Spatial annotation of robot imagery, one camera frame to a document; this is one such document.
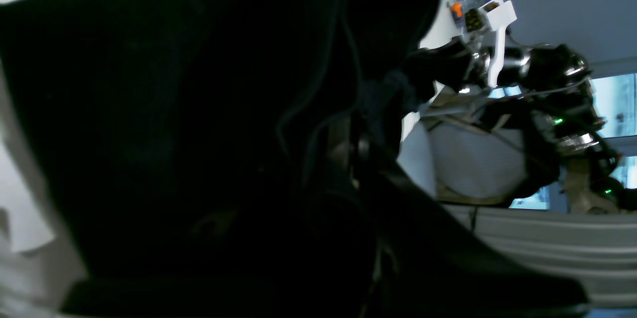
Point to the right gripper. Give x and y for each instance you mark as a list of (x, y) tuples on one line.
[(529, 67)]

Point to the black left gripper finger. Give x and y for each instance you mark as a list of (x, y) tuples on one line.
[(433, 267)]

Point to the black t-shirt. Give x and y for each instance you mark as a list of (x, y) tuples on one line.
[(185, 138)]

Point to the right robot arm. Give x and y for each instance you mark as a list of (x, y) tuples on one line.
[(553, 123)]

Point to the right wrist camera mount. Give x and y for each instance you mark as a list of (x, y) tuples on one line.
[(483, 25)]

